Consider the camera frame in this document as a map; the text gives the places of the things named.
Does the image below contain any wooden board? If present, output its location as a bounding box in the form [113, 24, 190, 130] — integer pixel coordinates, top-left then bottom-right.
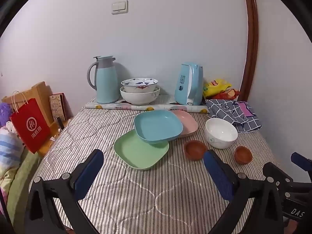
[2, 81, 54, 126]

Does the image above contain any brown wooden door frame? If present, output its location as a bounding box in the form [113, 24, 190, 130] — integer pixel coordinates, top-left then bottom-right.
[238, 0, 259, 101]

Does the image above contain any red snack bag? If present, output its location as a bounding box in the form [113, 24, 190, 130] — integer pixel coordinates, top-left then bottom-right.
[212, 89, 240, 100]

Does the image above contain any light blue thermos jug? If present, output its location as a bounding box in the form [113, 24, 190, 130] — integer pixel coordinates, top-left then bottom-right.
[87, 56, 120, 104]

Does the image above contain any red paper shopping bag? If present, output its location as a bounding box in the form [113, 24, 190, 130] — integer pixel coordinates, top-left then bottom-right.
[10, 91, 50, 154]

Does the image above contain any light blue electric kettle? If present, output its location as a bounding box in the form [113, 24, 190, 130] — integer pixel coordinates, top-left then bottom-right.
[175, 63, 204, 106]

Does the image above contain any blue patterned ceramic bowl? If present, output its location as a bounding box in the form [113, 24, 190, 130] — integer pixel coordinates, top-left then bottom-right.
[121, 78, 158, 93]

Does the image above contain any blue striped fabric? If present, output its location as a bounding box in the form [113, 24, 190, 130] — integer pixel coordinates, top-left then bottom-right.
[0, 127, 24, 177]

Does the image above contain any small brown wooden bowl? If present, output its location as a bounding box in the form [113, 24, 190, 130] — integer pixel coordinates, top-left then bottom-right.
[234, 146, 253, 165]

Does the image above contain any pink square plate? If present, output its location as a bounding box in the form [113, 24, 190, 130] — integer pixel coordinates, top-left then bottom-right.
[171, 110, 198, 137]

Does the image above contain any purple plush toy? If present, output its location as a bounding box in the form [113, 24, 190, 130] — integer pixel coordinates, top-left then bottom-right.
[0, 103, 12, 127]

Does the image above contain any yellow chip bag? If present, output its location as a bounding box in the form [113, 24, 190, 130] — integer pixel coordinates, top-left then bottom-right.
[203, 79, 232, 99]

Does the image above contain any blue square plate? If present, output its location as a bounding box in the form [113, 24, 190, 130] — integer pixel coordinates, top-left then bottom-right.
[134, 110, 183, 144]

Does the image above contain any green square plate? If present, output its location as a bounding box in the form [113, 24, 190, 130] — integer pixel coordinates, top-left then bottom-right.
[114, 129, 169, 171]

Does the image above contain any fruit print rolled mat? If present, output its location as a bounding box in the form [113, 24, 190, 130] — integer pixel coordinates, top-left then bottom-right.
[85, 95, 209, 113]

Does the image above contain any grey checkered cloth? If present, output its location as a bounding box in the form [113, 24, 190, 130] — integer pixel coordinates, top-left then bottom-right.
[206, 99, 262, 133]

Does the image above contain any patterned book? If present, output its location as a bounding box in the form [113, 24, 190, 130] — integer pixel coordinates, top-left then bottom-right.
[49, 93, 67, 121]

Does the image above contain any large white ceramic bowl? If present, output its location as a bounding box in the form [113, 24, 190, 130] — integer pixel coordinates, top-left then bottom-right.
[120, 86, 160, 106]

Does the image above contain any white wall light switch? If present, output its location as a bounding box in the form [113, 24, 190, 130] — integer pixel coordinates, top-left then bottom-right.
[111, 0, 129, 15]

